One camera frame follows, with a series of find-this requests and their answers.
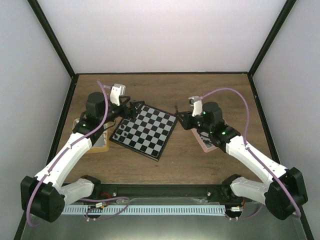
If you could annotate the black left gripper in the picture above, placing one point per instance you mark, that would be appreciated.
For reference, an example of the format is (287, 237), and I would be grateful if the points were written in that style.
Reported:
(133, 114)

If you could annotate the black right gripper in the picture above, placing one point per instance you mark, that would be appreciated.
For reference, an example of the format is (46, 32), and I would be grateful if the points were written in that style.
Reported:
(185, 124)

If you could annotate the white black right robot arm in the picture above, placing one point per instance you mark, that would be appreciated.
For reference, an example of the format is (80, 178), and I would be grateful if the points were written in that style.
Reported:
(282, 190)

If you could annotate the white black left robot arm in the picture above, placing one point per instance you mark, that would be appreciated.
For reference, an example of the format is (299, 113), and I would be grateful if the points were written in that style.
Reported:
(44, 195)

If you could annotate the pink rimmed metal tray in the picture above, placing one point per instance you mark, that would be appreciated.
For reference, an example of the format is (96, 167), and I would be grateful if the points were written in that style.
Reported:
(207, 142)

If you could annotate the black and white chessboard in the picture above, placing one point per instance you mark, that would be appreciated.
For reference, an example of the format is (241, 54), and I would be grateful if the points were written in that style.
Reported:
(148, 133)

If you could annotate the orange rimmed metal tray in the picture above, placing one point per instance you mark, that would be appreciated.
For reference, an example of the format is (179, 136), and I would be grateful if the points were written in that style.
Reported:
(102, 143)

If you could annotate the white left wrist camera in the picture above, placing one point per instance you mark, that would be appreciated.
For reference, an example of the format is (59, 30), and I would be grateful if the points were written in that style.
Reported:
(117, 90)

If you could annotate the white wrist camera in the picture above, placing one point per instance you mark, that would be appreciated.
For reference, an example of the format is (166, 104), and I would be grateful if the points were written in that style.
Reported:
(196, 103)
(117, 90)

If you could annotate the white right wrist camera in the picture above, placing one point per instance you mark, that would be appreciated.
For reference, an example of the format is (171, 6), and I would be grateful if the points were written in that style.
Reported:
(196, 103)

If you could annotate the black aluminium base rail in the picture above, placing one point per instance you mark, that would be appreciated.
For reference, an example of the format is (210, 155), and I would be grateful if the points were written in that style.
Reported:
(213, 193)

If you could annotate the light blue slotted cable duct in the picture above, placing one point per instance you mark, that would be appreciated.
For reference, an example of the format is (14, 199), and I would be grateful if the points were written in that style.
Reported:
(188, 210)

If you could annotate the black enclosure frame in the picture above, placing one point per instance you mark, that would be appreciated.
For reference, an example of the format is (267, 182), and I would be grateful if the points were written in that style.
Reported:
(179, 166)

